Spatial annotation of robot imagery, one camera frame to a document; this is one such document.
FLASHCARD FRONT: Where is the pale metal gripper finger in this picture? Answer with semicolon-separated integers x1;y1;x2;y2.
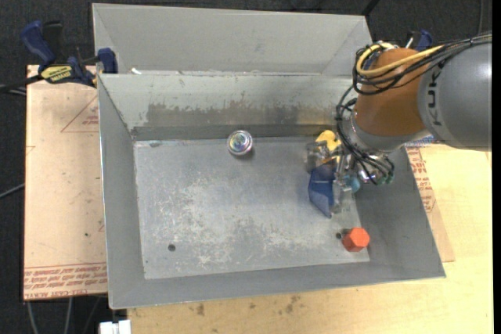
330;185;355;217
333;156;347;187

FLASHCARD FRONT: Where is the blue plastic scoop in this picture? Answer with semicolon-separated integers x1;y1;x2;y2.
307;167;337;219

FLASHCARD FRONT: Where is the yellow toy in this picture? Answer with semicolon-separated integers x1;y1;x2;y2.
315;130;343;165

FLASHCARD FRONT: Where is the red hexagonal block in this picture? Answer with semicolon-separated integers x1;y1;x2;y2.
341;227;371;253

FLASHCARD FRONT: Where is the clear glass cup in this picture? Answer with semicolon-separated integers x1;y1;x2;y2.
225;129;254;157

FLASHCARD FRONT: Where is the grey metal bin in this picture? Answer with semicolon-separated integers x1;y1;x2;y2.
92;2;447;311

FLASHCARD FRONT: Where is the brown cardboard board, red print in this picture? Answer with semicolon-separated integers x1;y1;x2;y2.
22;64;456;302

